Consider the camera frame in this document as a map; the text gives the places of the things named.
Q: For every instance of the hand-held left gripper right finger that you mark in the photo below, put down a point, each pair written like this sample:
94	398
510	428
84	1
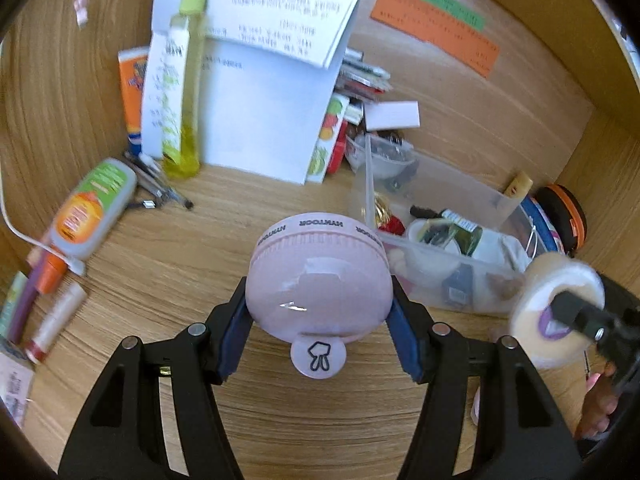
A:
405	342

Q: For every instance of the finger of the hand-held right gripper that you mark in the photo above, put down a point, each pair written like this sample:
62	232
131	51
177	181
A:
575	312
622	297

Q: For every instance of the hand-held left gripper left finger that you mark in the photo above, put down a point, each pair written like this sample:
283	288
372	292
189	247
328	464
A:
235	332

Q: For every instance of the white tape roll purple core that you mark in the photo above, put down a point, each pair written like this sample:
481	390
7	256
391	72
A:
532	310

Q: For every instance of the pink round device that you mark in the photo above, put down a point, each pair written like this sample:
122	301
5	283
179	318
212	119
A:
315	285

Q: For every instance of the clear plastic bin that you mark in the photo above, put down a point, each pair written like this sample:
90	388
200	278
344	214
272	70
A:
450	180

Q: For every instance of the wooden desktop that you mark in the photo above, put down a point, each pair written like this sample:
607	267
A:
300	425

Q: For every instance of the person's right hand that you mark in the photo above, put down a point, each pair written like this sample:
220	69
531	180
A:
597	405

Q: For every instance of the blue round tape holder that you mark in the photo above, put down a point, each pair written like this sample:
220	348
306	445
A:
542	225

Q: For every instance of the white cloth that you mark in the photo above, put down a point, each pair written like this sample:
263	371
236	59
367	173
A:
505	250

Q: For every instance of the orange and black round case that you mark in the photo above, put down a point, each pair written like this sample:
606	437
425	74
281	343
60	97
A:
567	215

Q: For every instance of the small black connector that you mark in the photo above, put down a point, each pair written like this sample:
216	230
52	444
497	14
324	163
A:
142	205

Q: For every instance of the pens on table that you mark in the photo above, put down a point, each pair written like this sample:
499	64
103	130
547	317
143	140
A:
167	187

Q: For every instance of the silver pen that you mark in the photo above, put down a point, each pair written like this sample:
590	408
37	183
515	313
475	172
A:
150	180

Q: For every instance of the white lip balm red cap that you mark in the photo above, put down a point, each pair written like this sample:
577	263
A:
55	325

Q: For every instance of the clear bowl of beads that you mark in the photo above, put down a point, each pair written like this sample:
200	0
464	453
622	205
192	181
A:
385	162

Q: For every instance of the grey tube orange green label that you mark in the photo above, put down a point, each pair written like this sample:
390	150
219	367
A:
87	210

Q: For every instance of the red small box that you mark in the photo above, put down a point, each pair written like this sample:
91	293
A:
339	150

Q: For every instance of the purple marker orange cap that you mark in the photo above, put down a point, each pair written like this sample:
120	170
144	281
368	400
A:
30	305

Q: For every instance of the fruit sticker sheet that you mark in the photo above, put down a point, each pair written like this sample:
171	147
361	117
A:
327	135

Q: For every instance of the green card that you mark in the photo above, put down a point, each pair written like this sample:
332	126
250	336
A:
12	300

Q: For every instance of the white small box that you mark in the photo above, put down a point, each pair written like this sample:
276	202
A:
392	115

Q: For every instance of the yellow liquid bottle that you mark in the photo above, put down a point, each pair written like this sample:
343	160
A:
185	110

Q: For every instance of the orange box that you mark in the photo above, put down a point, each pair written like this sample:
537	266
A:
131	95

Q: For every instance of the stack of stationery packets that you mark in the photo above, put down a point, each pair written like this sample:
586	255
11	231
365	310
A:
362	77

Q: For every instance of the orange paper note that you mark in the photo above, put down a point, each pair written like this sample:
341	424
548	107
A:
430	25

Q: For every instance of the written white paper sheet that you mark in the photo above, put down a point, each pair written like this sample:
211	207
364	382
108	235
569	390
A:
280	15

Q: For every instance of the green paper note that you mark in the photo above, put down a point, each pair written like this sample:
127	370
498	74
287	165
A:
440	2

